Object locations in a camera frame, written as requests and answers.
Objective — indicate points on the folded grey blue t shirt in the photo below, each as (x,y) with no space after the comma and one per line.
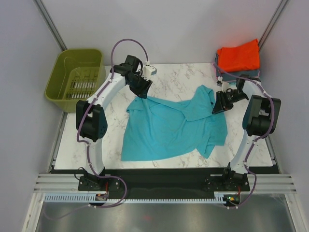
(231,77)

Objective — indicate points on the folded orange t shirt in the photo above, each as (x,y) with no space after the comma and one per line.
(241,58)

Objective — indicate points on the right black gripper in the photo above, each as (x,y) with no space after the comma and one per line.
(219,104)

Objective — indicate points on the turquoise t shirt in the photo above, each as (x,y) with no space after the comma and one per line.
(159,129)

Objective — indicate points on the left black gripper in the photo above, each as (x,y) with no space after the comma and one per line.
(142,92)

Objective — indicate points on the right aluminium corner post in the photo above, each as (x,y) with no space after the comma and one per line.
(272,23)

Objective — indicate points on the aluminium corner post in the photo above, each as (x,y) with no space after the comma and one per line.
(272,23)
(50,24)

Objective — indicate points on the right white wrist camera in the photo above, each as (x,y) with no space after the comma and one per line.
(225,86)

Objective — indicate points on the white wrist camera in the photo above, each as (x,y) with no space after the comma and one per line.
(225,86)
(148,71)

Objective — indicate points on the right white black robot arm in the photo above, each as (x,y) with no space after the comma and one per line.
(260,120)

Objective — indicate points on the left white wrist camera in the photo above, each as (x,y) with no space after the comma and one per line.
(148,71)

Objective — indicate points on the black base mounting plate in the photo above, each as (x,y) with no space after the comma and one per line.
(160,183)

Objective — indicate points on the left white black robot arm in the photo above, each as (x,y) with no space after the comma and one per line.
(91,121)

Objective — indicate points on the left aluminium corner post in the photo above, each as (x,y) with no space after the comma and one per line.
(50,24)

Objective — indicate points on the aluminium frame rail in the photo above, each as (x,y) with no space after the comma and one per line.
(67,183)

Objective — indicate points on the olive green plastic basket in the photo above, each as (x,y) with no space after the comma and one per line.
(76,75)

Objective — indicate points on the white slotted cable duct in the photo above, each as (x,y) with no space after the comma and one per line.
(104,198)

